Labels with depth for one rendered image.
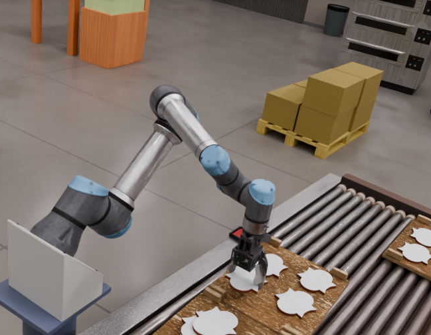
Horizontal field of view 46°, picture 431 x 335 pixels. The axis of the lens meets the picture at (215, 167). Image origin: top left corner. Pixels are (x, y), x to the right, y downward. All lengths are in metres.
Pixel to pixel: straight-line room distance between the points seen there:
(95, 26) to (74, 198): 5.40
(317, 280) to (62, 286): 0.84
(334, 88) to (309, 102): 0.29
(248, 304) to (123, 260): 1.73
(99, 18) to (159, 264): 4.18
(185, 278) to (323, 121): 3.61
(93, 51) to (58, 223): 5.49
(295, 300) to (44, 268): 0.78
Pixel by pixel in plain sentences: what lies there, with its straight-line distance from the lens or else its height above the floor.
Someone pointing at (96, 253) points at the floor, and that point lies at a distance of 3.35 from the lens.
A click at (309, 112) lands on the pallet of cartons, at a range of 5.19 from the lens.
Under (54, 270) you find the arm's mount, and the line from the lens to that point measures 1.55.
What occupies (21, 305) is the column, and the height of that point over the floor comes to 0.87.
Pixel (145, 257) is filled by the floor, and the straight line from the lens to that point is 3.34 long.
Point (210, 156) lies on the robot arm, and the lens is 1.41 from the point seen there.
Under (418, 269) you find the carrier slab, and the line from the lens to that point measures 2.13.
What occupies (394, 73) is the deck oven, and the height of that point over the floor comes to 0.26.
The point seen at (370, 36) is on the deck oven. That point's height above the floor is 0.70.
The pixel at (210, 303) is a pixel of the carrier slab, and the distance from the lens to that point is 1.65.
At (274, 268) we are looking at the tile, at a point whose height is 0.95.
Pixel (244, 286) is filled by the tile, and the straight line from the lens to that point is 1.64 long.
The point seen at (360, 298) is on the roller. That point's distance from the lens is 1.88.
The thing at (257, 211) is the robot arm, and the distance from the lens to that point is 1.47.
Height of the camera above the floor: 2.01
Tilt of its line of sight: 26 degrees down
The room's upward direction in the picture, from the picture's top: 10 degrees clockwise
